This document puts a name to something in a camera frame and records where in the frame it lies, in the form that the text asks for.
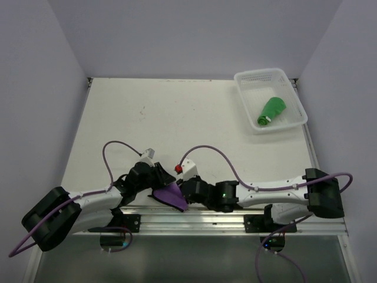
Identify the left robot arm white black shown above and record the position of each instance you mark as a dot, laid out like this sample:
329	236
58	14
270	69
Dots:
61	213

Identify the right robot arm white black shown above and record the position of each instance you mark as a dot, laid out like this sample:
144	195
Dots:
313	193

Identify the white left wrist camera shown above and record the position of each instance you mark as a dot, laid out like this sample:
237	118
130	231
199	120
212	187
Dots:
147	156

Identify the green microfiber towel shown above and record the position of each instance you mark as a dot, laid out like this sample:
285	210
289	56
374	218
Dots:
273	108

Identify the black and purple towel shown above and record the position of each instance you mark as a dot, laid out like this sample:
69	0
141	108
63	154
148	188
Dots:
171	196

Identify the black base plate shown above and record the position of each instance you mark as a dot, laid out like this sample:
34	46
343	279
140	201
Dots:
260	224
130	221

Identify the white plastic basket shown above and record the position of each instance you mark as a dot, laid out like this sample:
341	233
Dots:
257	87

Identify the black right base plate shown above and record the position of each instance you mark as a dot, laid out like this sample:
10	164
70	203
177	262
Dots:
260	224

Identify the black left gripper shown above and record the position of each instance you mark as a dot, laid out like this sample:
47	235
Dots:
163	177

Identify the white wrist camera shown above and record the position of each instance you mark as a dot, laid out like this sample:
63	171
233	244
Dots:
189	169
147	156

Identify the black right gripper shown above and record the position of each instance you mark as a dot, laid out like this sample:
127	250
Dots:
195	178

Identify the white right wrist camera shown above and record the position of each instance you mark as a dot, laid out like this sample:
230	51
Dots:
189	169

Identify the aluminium mounting rail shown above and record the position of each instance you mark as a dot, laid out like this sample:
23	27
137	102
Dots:
158	220

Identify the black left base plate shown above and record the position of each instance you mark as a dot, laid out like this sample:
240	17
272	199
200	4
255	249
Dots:
130	221

